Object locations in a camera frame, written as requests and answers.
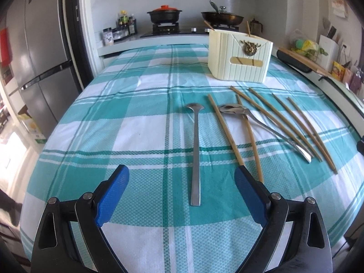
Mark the white knife block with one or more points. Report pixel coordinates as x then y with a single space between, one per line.
328 52

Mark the sauce bottles cluster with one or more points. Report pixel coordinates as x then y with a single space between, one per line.
127 24

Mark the wide steel spoon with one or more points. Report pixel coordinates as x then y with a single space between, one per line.
236 109

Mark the hanging paper calendar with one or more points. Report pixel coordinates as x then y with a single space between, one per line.
339 8

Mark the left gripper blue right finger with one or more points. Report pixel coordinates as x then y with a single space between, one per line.
307 249

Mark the black pot orange lid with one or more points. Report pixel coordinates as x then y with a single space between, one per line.
164 14

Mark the spice jar rack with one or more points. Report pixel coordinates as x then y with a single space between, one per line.
118 33

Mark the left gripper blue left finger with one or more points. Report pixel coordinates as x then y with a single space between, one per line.
55 249

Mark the black wok glass lid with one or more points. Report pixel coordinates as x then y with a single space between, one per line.
219 16

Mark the black gas stove top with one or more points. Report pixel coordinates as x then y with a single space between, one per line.
175 29

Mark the wooden cutting board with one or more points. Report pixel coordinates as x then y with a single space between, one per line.
306 61

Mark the teal white checked tablecloth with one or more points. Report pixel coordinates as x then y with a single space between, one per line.
135 113

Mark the yellow green plastic bags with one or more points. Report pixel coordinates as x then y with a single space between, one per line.
302 45

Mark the stainless steel refrigerator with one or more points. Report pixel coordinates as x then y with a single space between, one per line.
47 56

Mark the slim steel spoon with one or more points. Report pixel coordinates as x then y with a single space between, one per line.
195 183

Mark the dark glass kettle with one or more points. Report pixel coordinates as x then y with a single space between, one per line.
256 28

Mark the cream utensil holder box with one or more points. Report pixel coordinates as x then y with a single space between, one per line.
232 72

